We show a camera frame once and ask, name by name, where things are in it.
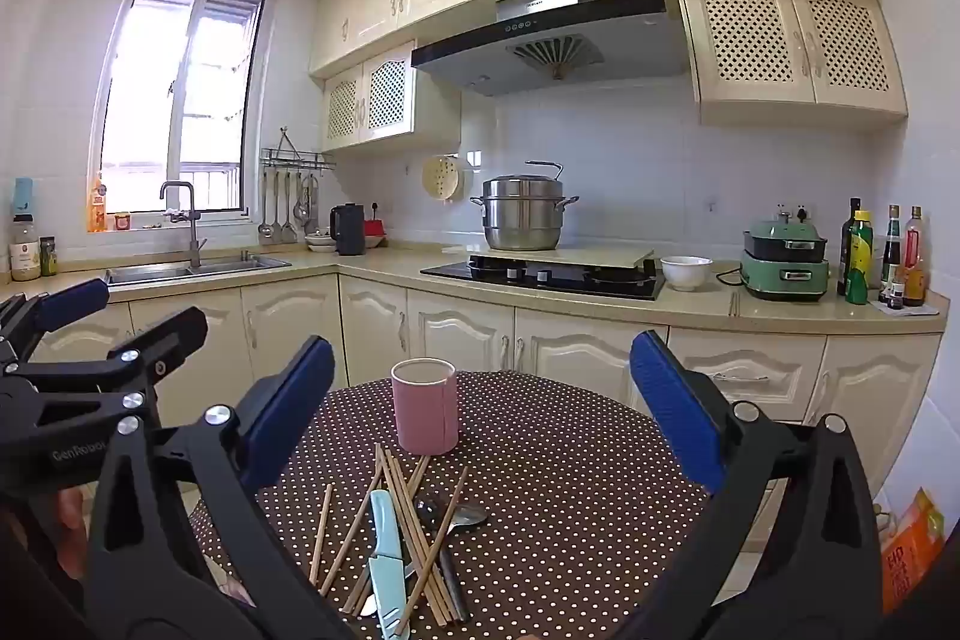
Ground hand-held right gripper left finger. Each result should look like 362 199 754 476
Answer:
85 334 336 640

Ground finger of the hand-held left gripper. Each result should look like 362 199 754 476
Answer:
0 308 209 425
0 278 111 372

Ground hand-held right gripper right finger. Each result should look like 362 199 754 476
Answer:
628 330 882 640

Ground pink utensil holder cup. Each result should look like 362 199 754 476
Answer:
391 357 459 456

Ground light blue sheathed knife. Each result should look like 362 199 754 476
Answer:
367 488 412 640

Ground black-handled metal fork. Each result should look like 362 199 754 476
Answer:
415 497 472 624

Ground pile of wooden chopsticks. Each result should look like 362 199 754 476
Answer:
310 443 470 637

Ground silver metal spoon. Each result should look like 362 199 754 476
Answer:
360 503 489 615

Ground person's left hand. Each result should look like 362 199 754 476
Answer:
54 486 89 581

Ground stainless steel sink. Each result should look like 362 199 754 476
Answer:
105 250 292 287

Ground metal sink faucet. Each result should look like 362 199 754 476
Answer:
159 181 207 270

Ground beige kitchen countertop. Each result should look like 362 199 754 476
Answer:
0 242 950 335

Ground white bowl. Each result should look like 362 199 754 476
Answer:
660 255 714 292

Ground brown polka dot tablecloth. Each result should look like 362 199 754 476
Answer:
187 370 713 640

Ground green electric cooker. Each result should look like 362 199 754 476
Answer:
739 218 831 301

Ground black electric kettle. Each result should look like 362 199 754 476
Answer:
330 203 366 256

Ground black gas stove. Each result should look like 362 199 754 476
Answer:
420 254 667 301

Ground green bottle yellow cap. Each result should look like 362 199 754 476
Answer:
846 210 876 305

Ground dark glass oil bottle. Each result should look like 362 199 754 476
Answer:
838 197 863 296

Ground stainless steel steamer pot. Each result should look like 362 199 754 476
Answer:
470 160 580 253

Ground kitchen window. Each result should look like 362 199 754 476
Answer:
88 0 269 234

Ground dark sauce bottle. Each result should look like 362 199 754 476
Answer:
881 205 903 289

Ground cream round strainer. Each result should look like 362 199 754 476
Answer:
421 154 466 202

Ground orange plastic bag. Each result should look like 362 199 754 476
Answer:
881 486 947 615

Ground red label sauce bottle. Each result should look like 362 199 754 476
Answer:
902 206 928 308

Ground black range hood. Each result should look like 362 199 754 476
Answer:
410 0 692 98

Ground metal wall utensil rack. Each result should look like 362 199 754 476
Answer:
259 126 337 170

